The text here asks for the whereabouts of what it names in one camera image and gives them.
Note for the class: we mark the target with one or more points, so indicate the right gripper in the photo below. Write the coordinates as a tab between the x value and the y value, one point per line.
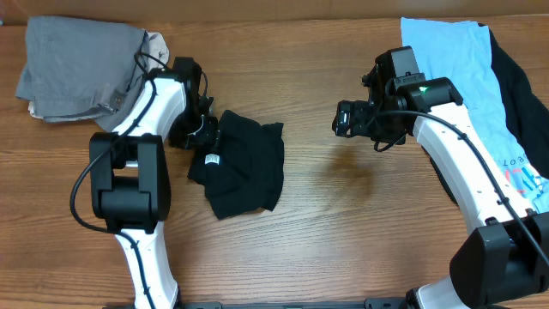
358	110

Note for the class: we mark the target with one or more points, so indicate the light blue t-shirt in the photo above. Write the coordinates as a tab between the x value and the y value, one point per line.
472	86

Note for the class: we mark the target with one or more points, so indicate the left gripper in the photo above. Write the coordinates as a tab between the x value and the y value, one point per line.
209	136

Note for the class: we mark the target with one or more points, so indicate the folded beige garment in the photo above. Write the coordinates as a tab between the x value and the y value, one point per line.
157	48

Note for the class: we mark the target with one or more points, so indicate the folded grey shorts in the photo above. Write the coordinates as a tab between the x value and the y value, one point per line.
80	69

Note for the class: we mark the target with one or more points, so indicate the black t-shirt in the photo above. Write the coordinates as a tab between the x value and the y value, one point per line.
246	172

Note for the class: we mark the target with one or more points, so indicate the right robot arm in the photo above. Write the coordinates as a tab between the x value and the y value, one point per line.
505	256

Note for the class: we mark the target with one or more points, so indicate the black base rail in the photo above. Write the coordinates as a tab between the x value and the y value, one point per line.
291	305

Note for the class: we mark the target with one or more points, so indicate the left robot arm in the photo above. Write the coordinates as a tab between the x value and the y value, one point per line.
130	185

